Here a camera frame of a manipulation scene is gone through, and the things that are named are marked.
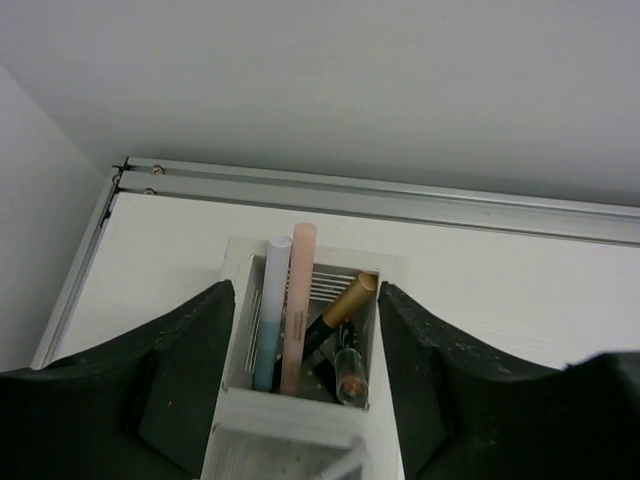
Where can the white slotted organizer box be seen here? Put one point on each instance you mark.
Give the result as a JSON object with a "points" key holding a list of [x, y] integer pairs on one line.
{"points": [[269, 436]]}

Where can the aluminium frame rail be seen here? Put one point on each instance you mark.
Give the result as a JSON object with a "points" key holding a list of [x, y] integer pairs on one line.
{"points": [[550, 280]]}

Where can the pink makeup pen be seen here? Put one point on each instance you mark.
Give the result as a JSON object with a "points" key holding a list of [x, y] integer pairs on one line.
{"points": [[297, 305]]}

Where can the black gold mascara tube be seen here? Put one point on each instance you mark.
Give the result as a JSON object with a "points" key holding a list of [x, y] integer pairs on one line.
{"points": [[356, 294]]}

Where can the black clear-capped lip pencil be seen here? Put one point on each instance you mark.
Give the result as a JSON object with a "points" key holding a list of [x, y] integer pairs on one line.
{"points": [[351, 380]]}

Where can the blue white makeup pen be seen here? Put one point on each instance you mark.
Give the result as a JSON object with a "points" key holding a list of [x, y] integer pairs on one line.
{"points": [[271, 308]]}

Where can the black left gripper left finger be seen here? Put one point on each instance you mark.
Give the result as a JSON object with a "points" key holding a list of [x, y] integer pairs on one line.
{"points": [[139, 406]]}

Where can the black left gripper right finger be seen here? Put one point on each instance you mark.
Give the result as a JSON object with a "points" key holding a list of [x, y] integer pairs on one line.
{"points": [[467, 410]]}

